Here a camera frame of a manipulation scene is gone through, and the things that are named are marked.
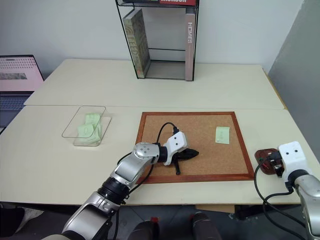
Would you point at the laptop with pink screen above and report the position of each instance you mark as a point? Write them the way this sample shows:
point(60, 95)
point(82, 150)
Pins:
point(17, 75)

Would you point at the clear plastic box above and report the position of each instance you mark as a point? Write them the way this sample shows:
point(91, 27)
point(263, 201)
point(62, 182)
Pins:
point(75, 140)

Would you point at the red book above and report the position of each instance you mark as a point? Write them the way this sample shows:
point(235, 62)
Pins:
point(175, 1)

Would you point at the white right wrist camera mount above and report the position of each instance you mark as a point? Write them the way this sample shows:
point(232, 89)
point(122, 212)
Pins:
point(292, 156)

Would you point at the dark flat book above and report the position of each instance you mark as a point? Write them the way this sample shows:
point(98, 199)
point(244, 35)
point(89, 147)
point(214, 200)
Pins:
point(140, 1)

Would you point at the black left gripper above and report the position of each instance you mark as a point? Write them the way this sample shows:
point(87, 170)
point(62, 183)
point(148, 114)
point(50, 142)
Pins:
point(181, 156)

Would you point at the grey partition panel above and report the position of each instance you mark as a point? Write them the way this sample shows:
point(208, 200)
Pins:
point(300, 62)

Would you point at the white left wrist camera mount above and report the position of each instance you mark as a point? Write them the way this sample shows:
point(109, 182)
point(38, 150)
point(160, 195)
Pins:
point(176, 143)

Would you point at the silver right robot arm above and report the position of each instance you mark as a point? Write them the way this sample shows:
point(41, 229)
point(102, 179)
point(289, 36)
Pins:
point(310, 200)

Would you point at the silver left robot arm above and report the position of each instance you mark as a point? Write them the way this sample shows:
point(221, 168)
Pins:
point(130, 172)

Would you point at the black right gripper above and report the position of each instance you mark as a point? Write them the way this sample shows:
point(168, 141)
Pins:
point(278, 168)

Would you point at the wood-framed cork board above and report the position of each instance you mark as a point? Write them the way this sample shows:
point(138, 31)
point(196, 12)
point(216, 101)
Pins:
point(200, 120)

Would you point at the patterned olive book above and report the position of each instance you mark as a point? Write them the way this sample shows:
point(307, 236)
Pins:
point(137, 42)

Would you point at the dark brown tray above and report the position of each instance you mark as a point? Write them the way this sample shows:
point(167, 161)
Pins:
point(262, 153)

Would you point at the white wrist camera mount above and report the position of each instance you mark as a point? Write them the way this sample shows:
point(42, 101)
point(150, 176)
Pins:
point(292, 156)
point(176, 143)

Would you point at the pink HOMES book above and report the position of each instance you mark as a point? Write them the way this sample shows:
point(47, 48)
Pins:
point(190, 45)

